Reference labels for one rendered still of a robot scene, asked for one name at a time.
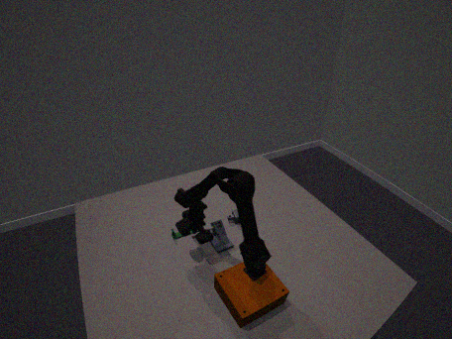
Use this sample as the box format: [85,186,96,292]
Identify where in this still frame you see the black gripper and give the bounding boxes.
[181,209,213,245]

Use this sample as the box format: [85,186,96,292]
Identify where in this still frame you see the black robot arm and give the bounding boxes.
[174,167,271,281]

